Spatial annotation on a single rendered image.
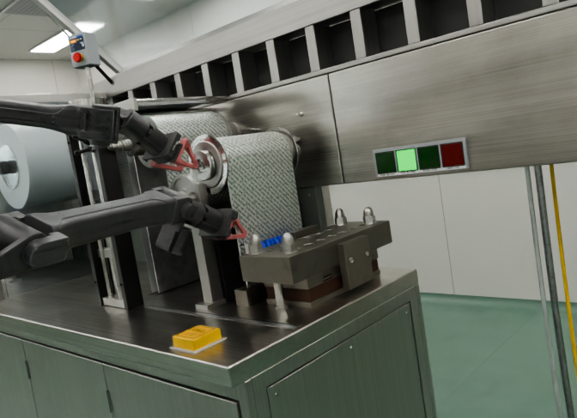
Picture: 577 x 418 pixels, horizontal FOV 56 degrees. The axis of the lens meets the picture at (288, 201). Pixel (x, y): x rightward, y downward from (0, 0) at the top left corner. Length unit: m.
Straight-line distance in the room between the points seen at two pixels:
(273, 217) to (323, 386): 0.46
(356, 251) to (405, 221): 2.86
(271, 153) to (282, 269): 0.36
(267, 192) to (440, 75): 0.50
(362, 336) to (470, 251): 2.76
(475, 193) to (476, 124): 2.61
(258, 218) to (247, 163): 0.14
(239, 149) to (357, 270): 0.41
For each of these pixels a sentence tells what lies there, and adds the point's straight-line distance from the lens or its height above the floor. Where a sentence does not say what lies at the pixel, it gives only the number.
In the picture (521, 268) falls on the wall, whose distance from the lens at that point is 3.89.
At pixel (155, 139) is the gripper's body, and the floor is 1.32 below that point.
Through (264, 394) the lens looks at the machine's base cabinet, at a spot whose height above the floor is 0.82.
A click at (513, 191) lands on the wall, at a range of 3.79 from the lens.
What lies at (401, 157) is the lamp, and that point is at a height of 1.19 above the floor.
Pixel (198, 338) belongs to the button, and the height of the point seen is 0.92.
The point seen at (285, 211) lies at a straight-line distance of 1.45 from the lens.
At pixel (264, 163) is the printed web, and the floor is 1.23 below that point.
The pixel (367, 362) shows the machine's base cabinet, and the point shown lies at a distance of 1.31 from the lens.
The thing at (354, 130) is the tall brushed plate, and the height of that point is 1.28.
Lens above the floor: 1.25
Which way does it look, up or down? 5 degrees down
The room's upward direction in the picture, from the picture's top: 9 degrees counter-clockwise
